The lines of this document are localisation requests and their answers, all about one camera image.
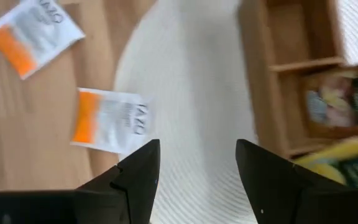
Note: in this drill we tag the wooden three-compartment box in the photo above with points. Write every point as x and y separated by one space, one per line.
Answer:
259 77

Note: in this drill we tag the beige tea bag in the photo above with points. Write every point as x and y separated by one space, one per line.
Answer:
334 102

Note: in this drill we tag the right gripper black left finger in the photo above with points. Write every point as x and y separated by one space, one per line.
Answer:
135 186

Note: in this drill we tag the white orange tea bag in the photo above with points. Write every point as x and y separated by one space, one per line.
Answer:
36 34
110 121

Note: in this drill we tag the white round plate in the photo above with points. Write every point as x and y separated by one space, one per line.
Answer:
191 93

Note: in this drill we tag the green yellow tea bag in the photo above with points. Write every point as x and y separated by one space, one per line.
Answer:
346 168

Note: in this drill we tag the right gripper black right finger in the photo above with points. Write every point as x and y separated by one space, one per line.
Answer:
275 193

